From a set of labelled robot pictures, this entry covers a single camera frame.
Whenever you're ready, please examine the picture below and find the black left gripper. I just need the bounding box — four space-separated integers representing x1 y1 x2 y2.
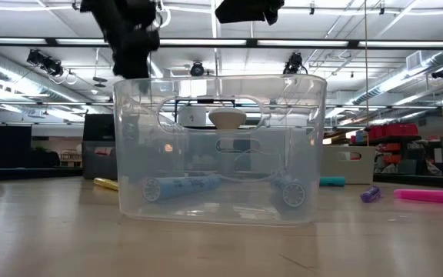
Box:
80 0 162 81

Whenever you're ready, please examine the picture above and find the large red storage bin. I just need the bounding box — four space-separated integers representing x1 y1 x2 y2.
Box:
367 123 420 141

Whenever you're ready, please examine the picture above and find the thin hanging cord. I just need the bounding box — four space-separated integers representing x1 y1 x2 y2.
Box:
363 0 369 147

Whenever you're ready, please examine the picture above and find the blue marker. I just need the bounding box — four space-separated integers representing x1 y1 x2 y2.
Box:
141 175 222 203
319 176 346 188
270 175 308 209

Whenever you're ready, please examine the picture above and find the clear plastic bin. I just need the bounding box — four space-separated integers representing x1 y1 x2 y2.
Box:
112 74 328 228

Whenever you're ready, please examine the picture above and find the purple marker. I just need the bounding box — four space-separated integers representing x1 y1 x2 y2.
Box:
359 186 382 204

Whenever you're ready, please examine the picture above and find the pink marker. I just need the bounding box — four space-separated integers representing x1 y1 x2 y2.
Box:
393 188 443 207

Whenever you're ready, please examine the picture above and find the white dome table lamp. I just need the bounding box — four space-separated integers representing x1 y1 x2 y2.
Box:
208 107 248 178

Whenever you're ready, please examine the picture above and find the yellow marker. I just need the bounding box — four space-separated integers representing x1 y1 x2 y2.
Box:
93 177 119 192

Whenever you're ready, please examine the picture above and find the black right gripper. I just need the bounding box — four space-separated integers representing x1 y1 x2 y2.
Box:
214 0 285 26

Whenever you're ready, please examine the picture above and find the white labelled box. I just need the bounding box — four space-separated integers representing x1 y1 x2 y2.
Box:
178 105 208 128

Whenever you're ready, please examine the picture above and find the white plastic bin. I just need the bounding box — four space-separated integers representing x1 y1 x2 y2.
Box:
318 145 378 185

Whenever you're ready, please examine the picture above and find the dark grey plastic bin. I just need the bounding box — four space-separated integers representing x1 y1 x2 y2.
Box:
82 141 118 180

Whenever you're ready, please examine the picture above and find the black background box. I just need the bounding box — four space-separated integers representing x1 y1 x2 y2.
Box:
82 113 116 142

